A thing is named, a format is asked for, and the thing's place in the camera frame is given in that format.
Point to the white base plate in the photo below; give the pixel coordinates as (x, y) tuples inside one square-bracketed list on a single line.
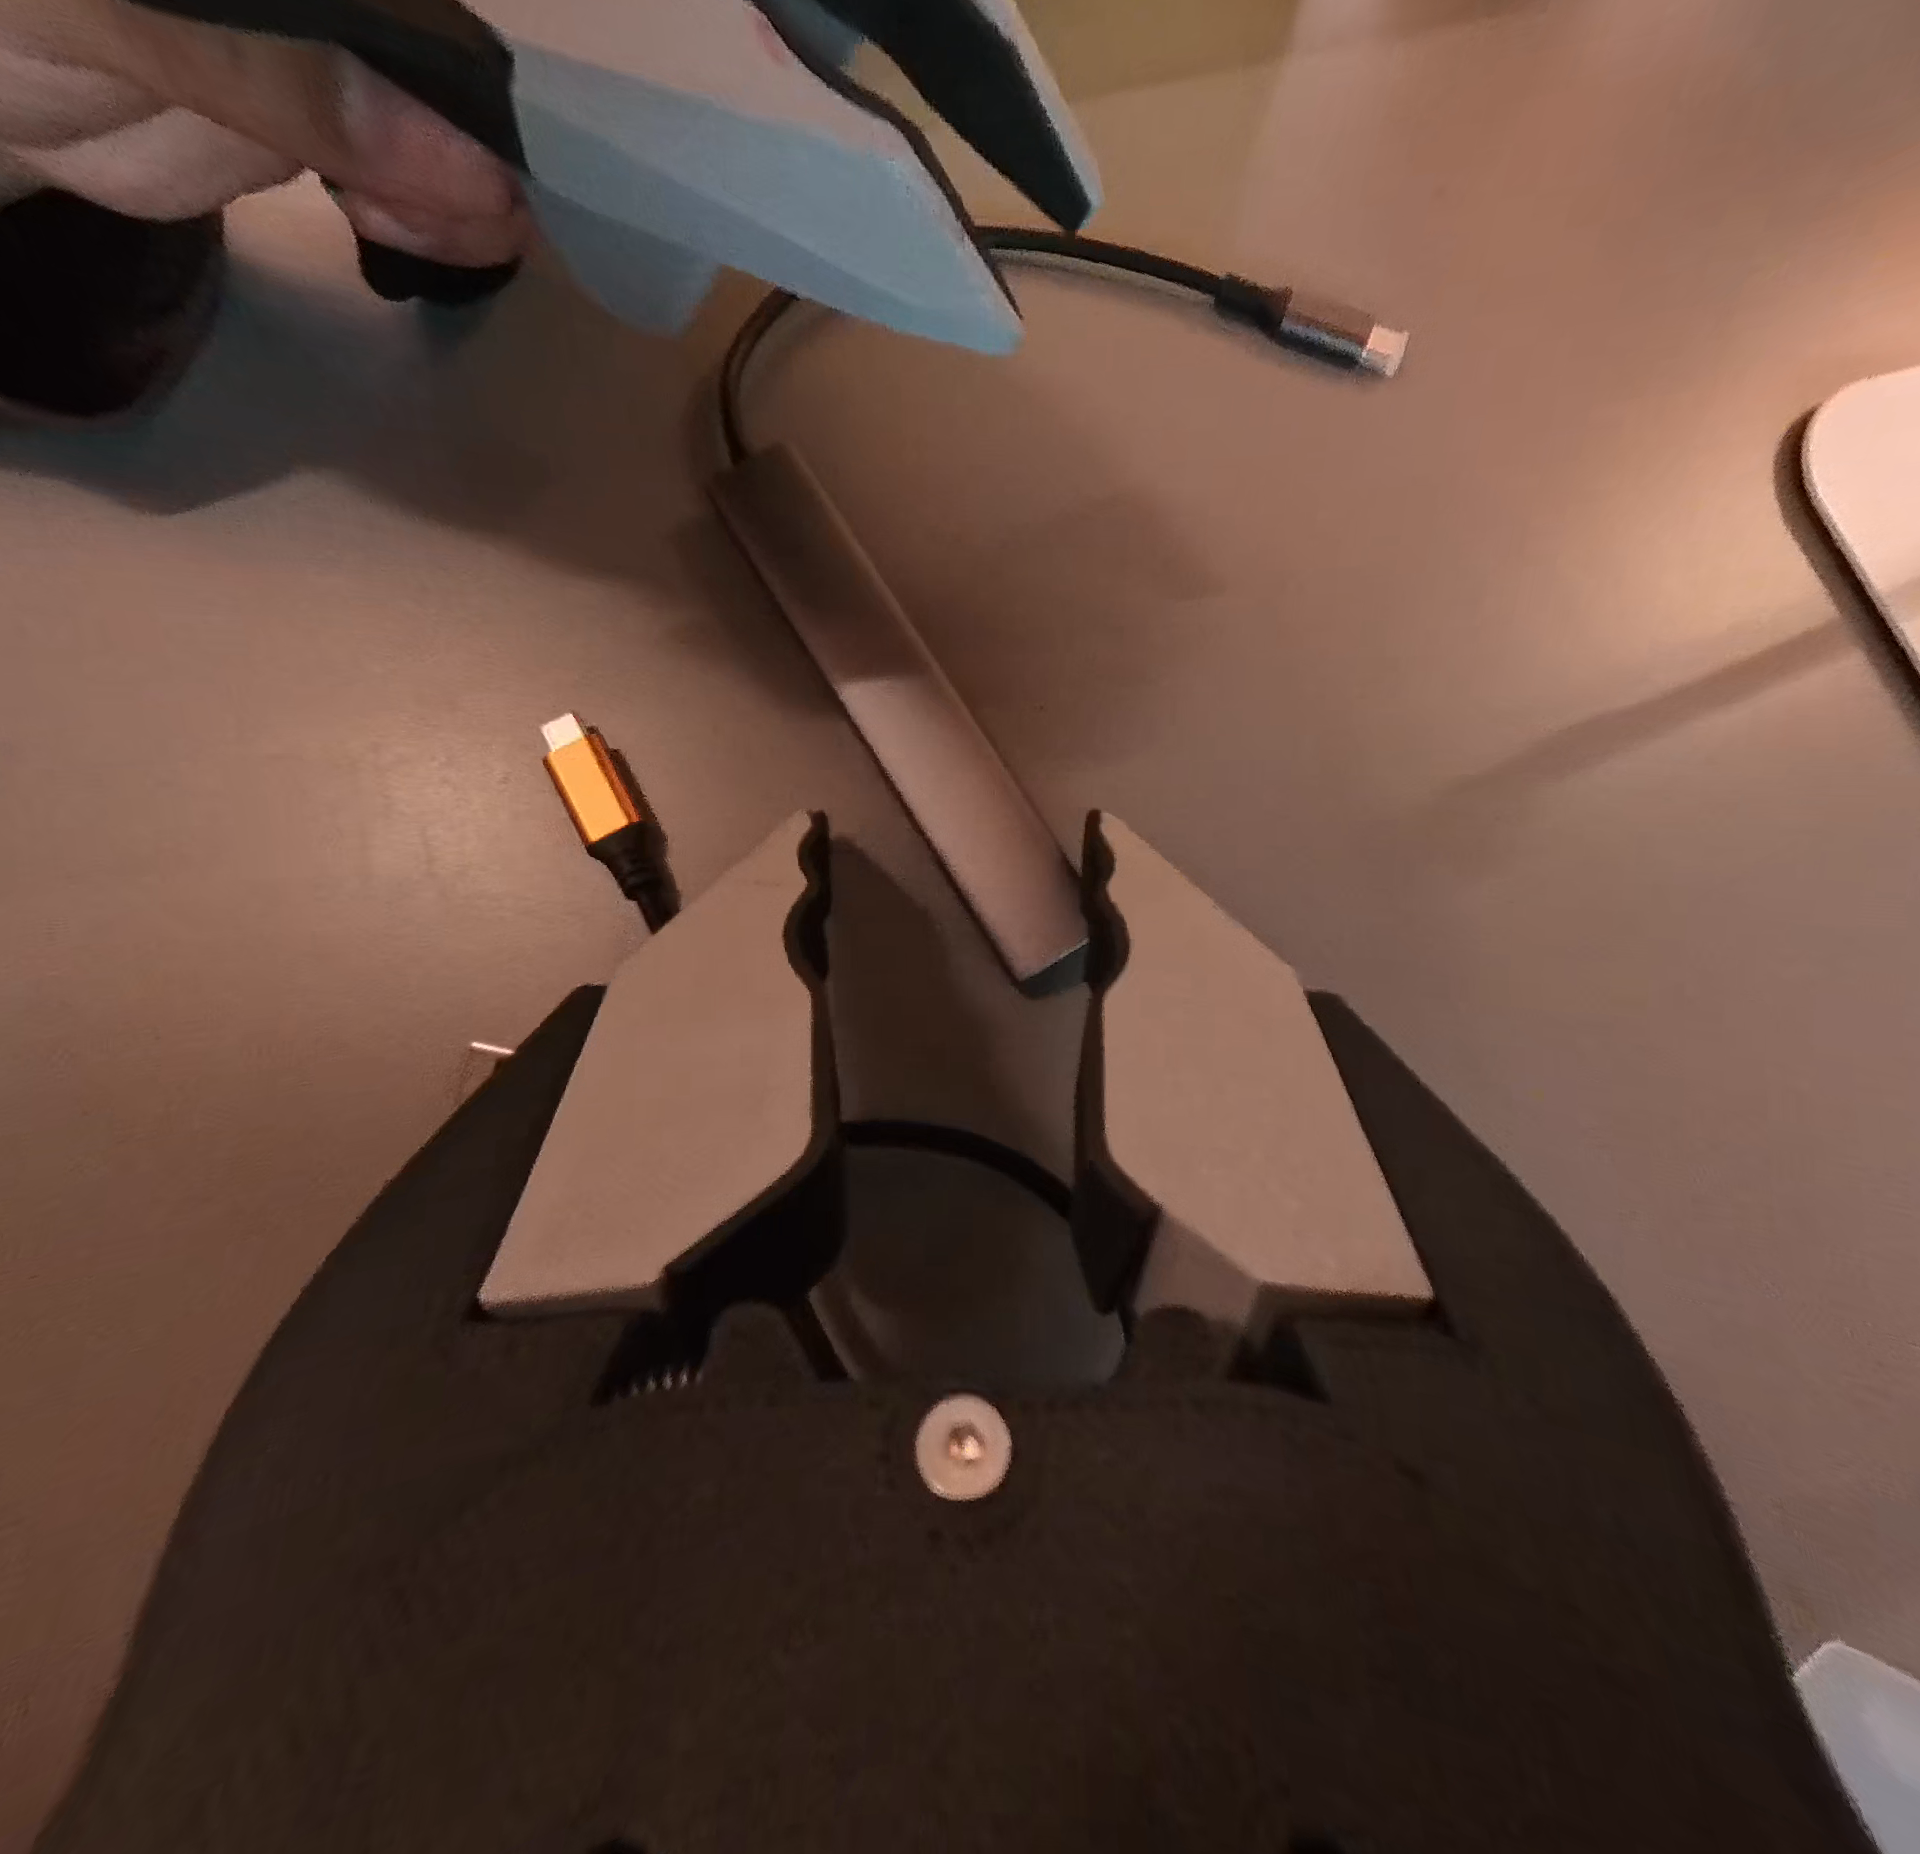
[(1874, 489)]

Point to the person's left hand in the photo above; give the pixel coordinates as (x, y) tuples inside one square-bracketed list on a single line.
[(150, 99)]

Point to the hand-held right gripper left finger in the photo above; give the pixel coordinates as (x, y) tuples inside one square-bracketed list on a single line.
[(660, 1104)]

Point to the white plastic object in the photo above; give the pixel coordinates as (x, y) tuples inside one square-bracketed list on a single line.
[(1867, 1748)]

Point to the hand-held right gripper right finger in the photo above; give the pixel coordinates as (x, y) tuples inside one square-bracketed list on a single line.
[(1246, 1120)]

